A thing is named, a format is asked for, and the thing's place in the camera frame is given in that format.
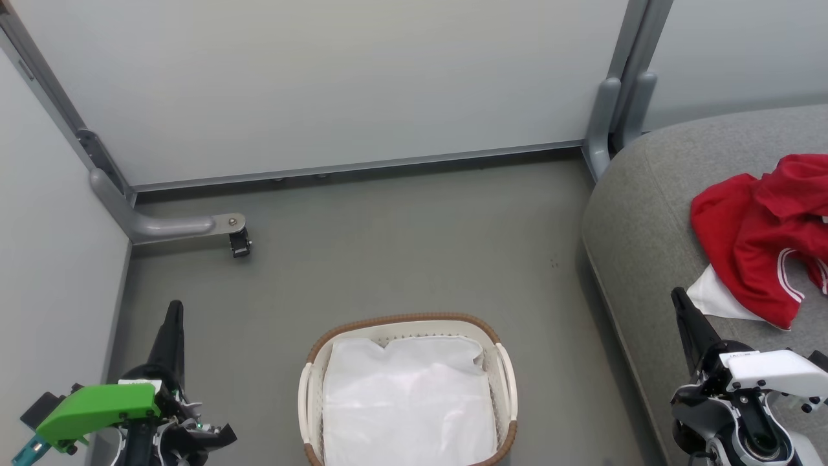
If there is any grey fabric sofa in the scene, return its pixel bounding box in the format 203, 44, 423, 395
581, 104, 828, 466

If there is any grey partition foot with plate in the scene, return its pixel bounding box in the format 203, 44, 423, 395
89, 167, 248, 246

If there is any white cloth garment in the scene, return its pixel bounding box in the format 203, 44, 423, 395
686, 263, 765, 323

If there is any grey rounded partition foot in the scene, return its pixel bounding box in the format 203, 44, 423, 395
582, 78, 622, 181
613, 71, 658, 151

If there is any left arm teal plug cable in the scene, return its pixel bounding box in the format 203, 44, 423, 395
10, 432, 51, 466

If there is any white laundry basket brown rim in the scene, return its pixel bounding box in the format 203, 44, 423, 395
298, 313, 519, 466

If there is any grey partition bottom rail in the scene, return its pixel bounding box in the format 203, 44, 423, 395
133, 140, 585, 193

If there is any grey double partition post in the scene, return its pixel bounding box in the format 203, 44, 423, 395
608, 0, 675, 85

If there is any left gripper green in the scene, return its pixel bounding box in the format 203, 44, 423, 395
36, 300, 186, 452

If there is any white basket liner cloth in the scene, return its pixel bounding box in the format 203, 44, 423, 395
321, 335, 499, 466

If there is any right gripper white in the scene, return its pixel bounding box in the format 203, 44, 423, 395
671, 287, 828, 399

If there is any grey slanted partition post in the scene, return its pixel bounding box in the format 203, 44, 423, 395
0, 6, 138, 205

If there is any red shirt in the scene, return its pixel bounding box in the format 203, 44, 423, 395
690, 153, 828, 331

